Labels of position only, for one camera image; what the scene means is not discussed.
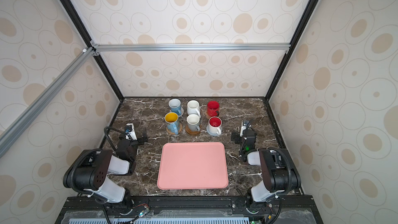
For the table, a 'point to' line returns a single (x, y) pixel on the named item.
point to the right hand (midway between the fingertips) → (243, 129)
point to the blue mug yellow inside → (171, 119)
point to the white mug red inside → (214, 124)
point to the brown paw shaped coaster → (207, 116)
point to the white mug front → (193, 121)
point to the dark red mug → (213, 108)
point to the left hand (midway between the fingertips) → (140, 125)
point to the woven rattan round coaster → (169, 131)
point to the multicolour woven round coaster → (182, 112)
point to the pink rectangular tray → (192, 165)
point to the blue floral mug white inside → (175, 104)
